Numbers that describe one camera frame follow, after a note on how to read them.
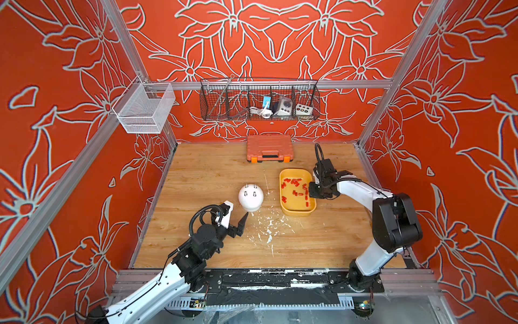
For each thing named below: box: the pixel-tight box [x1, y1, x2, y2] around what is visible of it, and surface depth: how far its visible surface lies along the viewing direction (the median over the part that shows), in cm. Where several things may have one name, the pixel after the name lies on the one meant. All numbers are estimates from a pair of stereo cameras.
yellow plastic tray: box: [279, 168, 317, 216], surface depth 99 cm
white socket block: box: [295, 103, 313, 116], surface depth 96 cm
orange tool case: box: [246, 134, 295, 164], surface depth 115 cm
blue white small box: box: [262, 95, 272, 110], surface depth 85 cm
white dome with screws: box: [238, 183, 264, 213], surface depth 88 cm
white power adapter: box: [277, 96, 293, 117], surface depth 93 cm
